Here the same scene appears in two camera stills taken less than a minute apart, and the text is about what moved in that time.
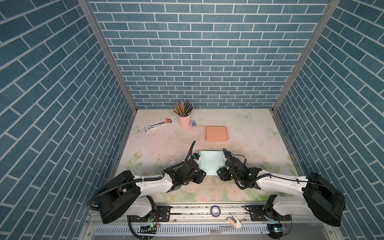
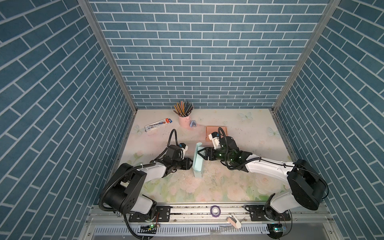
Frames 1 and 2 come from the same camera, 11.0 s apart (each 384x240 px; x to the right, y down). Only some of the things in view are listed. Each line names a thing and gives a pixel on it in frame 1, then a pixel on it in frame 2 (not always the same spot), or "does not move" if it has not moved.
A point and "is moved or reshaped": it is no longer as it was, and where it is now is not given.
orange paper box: x=218 y=133 does not move
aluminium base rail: x=210 y=222 does not move
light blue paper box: x=210 y=161 is moved or reshaped
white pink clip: x=233 y=220 does not move
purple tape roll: x=215 y=211 does not move
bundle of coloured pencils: x=183 y=108 does not move
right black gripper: x=222 y=174 -> x=207 y=153
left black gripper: x=200 y=176 -> x=186 y=165
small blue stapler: x=193 y=123 does not move
